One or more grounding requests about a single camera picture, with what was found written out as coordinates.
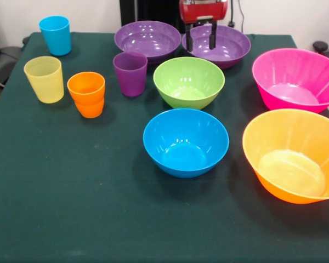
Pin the pink bowl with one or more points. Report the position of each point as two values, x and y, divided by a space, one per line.
293 82

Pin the green bowl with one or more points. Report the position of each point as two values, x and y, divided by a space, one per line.
189 85

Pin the orange cup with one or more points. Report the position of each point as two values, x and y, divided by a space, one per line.
90 109
86 89

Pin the dark green table cloth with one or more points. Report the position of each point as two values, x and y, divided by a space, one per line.
71 178

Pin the blue cup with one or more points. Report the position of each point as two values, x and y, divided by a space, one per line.
56 35

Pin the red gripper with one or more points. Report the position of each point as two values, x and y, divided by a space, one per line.
203 11

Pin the orange bowl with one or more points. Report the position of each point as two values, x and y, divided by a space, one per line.
290 164

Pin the yellow cup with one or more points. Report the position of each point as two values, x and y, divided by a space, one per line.
45 82

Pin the blue bowl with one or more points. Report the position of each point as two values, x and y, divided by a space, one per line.
185 148

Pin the black office chair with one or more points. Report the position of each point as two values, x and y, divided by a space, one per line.
324 50
2 63

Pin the purple cup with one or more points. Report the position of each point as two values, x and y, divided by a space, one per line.
130 76

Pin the purple bowl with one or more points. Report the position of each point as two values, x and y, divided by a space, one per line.
230 52
146 38

